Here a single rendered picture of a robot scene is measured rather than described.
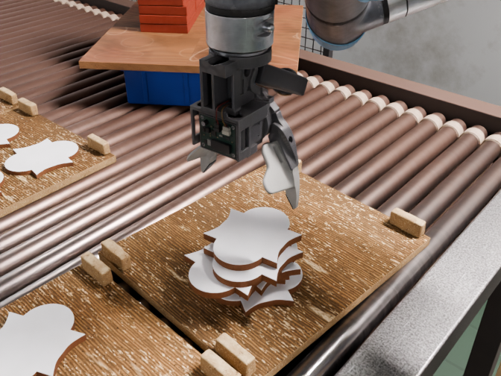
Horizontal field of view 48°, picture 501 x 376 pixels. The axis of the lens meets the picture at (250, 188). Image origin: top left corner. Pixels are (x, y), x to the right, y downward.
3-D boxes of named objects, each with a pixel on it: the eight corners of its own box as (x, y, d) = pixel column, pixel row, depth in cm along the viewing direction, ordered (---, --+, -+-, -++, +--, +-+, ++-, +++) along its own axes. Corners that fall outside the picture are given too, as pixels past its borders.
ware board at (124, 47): (303, 11, 167) (303, 5, 166) (297, 77, 125) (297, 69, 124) (138, 6, 171) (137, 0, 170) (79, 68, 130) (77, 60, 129)
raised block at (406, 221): (424, 234, 93) (427, 221, 91) (418, 239, 92) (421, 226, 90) (394, 218, 96) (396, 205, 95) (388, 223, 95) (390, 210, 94)
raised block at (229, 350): (256, 371, 70) (257, 356, 69) (246, 380, 69) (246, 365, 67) (224, 345, 74) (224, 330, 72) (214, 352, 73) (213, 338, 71)
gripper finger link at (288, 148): (273, 177, 70) (239, 116, 69) (280, 171, 72) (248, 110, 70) (300, 167, 67) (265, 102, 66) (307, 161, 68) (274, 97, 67)
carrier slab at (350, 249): (429, 245, 93) (431, 237, 92) (252, 394, 69) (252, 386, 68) (275, 165, 114) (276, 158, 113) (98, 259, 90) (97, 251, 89)
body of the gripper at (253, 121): (190, 148, 68) (184, 52, 62) (233, 123, 74) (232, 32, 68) (241, 168, 65) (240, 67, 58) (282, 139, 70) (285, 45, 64)
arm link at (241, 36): (232, -5, 65) (292, 7, 61) (233, 33, 68) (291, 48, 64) (190, 10, 60) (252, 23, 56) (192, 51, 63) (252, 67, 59)
